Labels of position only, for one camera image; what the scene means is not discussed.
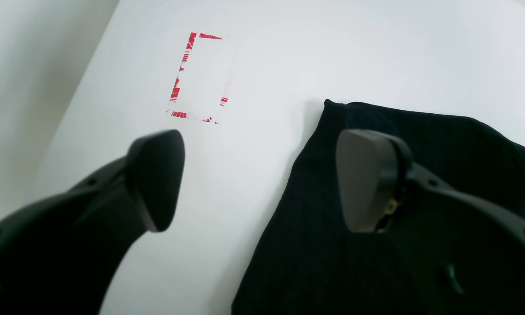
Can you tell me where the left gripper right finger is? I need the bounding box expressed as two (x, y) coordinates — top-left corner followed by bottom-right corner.
(335, 129), (525, 315)

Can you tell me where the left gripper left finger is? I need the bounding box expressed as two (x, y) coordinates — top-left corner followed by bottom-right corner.
(0, 130), (185, 315)

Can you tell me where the black t-shirt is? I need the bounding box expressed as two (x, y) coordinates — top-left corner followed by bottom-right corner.
(231, 99), (525, 315)

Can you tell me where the red tape rectangle marking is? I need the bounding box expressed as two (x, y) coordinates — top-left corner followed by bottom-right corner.
(166, 32), (235, 125)

